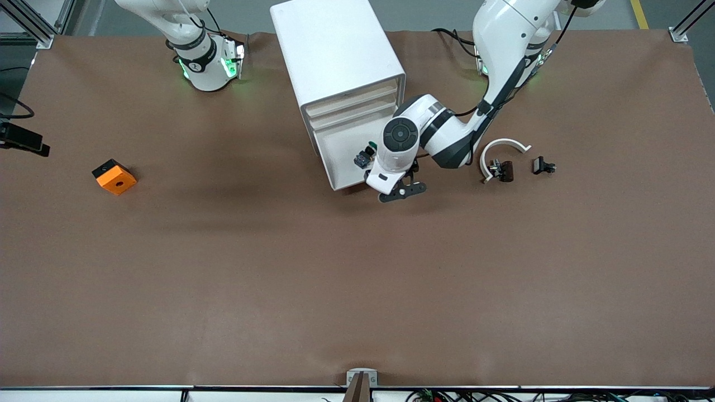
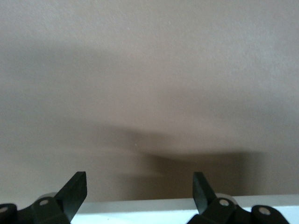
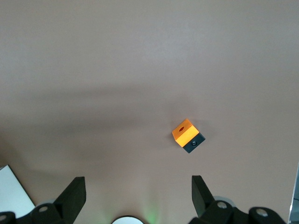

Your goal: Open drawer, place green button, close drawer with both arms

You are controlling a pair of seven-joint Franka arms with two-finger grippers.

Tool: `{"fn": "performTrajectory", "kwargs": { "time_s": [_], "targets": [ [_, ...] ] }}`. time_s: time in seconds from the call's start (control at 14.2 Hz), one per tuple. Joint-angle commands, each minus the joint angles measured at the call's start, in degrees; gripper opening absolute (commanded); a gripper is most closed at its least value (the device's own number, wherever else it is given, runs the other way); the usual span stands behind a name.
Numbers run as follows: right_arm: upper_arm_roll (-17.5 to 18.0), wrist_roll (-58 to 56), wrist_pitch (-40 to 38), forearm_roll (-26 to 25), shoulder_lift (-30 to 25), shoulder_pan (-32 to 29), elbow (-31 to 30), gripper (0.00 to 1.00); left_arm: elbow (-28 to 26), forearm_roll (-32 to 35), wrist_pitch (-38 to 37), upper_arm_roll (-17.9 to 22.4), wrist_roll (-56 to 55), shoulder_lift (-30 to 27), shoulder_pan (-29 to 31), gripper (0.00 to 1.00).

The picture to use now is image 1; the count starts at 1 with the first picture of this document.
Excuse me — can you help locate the orange and black block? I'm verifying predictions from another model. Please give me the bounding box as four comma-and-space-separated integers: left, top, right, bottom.
92, 159, 137, 196

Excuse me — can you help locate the small brown component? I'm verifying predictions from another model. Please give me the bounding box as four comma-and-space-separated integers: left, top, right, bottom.
489, 160, 514, 183

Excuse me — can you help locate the aluminium frame post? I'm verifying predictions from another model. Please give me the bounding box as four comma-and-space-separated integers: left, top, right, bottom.
0, 0, 76, 48
669, 0, 715, 44

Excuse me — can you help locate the white curved ring piece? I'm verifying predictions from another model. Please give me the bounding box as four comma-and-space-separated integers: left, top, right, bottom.
480, 138, 532, 184

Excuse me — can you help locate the black base cable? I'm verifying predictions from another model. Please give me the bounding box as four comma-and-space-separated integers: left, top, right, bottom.
433, 28, 481, 59

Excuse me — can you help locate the grey metal bracket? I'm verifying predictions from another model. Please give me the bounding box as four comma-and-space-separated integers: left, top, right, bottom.
346, 368, 379, 387

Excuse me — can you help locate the front edge camera mount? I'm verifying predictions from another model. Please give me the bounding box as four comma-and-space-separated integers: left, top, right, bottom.
342, 373, 372, 402

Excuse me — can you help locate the cable bundle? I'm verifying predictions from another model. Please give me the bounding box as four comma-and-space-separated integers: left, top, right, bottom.
405, 389, 715, 402

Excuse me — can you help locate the white table edge rail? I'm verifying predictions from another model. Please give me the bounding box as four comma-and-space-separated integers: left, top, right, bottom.
0, 385, 715, 402

